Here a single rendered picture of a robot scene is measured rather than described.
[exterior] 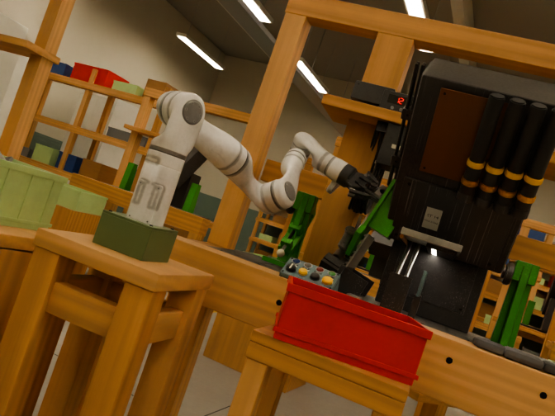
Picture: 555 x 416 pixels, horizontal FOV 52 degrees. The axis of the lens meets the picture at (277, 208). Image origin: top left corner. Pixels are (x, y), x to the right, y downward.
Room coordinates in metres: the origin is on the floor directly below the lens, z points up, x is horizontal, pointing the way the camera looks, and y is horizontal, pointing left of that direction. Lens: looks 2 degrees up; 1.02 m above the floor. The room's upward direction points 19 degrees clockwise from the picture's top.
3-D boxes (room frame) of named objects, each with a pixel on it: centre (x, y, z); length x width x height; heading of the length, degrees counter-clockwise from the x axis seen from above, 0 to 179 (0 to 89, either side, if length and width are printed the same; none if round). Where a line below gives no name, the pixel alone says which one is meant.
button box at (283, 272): (1.55, -0.15, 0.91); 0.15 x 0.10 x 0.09; 73
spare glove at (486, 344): (1.41, -0.67, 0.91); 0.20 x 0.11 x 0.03; 70
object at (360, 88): (2.07, -0.20, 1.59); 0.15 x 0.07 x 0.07; 73
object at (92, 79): (7.44, 2.72, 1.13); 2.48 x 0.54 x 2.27; 68
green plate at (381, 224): (1.74, -0.33, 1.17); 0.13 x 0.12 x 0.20; 73
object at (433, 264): (1.88, -0.56, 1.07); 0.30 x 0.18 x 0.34; 73
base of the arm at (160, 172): (1.38, 0.30, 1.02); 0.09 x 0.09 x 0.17; 83
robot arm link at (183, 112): (1.38, 0.30, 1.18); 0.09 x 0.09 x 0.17; 46
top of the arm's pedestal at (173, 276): (1.38, 0.30, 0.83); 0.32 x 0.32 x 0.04; 74
